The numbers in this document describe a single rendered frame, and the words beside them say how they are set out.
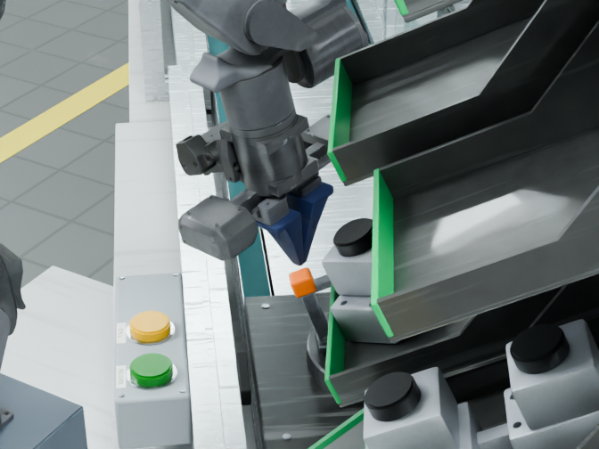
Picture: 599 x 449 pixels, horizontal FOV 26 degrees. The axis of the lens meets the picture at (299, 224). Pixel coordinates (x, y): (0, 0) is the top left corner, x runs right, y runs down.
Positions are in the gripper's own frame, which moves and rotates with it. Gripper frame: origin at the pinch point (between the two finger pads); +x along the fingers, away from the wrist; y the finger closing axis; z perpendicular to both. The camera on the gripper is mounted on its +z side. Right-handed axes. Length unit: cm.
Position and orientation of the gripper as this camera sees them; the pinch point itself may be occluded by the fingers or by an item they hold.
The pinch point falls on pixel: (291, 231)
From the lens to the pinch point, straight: 113.7
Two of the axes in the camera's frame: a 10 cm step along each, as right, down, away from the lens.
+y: -7.0, 5.2, -5.0
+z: -6.9, -2.8, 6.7
